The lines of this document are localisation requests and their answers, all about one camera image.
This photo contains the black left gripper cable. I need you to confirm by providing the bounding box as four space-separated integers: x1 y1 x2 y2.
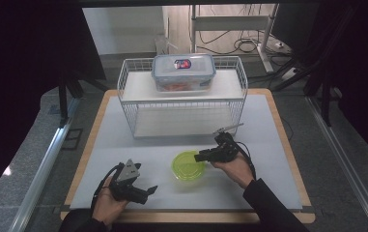
89 161 126 218

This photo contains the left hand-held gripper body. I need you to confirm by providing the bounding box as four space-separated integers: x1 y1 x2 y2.
108 159 150 206

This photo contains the dark curtain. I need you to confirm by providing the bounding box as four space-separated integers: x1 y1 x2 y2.
0 0 106 208
313 0 368 162

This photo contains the white table mat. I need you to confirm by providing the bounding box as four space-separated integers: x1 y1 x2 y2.
70 94 303 213

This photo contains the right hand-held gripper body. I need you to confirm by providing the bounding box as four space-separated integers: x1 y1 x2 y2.
206 122 245 163

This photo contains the clear lidded plastic container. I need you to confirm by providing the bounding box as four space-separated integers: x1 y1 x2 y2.
151 53 217 93

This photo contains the white wire basket rack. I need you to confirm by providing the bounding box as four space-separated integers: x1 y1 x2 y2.
116 55 249 140

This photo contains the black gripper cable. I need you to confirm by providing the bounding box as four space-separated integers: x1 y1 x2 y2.
232 140 258 182
89 161 126 218

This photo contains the aluminium floor rail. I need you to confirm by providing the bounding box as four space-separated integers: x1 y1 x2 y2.
304 96 368 232
8 96 83 232

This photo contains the bundle of black floor cables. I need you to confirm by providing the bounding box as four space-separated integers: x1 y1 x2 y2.
197 29 271 56

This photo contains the person's left hand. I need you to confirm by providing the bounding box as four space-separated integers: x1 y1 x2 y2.
91 176 129 227

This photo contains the white power strip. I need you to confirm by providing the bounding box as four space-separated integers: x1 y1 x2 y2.
279 66 302 82

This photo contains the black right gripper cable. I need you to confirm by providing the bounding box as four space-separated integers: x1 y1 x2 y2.
232 140 258 182

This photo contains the white metal desk frame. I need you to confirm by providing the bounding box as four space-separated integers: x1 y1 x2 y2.
189 3 281 73

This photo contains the black metal stand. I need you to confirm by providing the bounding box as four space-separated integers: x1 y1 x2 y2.
271 6 360 128
57 72 109 128

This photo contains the white panel board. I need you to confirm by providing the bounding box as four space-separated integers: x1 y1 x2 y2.
82 7 165 56

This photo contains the person's right hand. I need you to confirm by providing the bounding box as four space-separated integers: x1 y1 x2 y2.
210 153 256 190

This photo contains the black square floor frame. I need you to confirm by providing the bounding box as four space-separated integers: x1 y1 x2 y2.
61 128 85 151

